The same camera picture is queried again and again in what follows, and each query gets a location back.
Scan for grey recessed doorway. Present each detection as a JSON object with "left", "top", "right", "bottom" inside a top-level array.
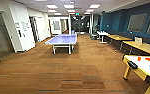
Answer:
[{"left": 0, "top": 11, "right": 15, "bottom": 61}]

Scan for yellow air hockey table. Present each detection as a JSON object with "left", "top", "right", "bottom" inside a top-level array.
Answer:
[{"left": 121, "top": 54, "right": 150, "bottom": 94}]

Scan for grey round trash bin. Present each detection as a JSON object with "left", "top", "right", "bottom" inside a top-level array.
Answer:
[{"left": 90, "top": 33, "right": 98, "bottom": 41}]

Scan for orange bowl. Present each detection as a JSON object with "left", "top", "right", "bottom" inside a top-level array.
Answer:
[{"left": 144, "top": 57, "right": 150, "bottom": 62}]

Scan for white wall sign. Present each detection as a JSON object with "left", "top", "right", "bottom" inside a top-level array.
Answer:
[
  {"left": 14, "top": 21, "right": 21, "bottom": 29},
  {"left": 21, "top": 20, "right": 29, "bottom": 32}
]

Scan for light wooden chair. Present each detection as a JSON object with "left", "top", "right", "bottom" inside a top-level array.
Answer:
[{"left": 134, "top": 37, "right": 144, "bottom": 44}]

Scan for blue ping-pong table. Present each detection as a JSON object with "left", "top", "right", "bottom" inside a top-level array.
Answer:
[{"left": 44, "top": 33, "right": 79, "bottom": 55}]

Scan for black card reader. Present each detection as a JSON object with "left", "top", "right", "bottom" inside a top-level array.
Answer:
[{"left": 18, "top": 29, "right": 23, "bottom": 38}]

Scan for dark glass entrance doors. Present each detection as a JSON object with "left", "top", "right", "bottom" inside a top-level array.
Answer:
[{"left": 70, "top": 16, "right": 91, "bottom": 34}]

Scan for ceiling light panel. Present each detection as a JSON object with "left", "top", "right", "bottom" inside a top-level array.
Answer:
[
  {"left": 89, "top": 4, "right": 101, "bottom": 9},
  {"left": 63, "top": 4, "right": 75, "bottom": 9},
  {"left": 45, "top": 4, "right": 59, "bottom": 9}
]

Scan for white door glass pane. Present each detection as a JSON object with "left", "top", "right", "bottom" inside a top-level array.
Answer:
[{"left": 50, "top": 19, "right": 62, "bottom": 35}]

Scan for white open door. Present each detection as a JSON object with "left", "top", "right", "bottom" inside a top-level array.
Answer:
[{"left": 30, "top": 16, "right": 49, "bottom": 43}]

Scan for small white table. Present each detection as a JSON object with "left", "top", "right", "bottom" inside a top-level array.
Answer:
[{"left": 96, "top": 30, "right": 110, "bottom": 44}]

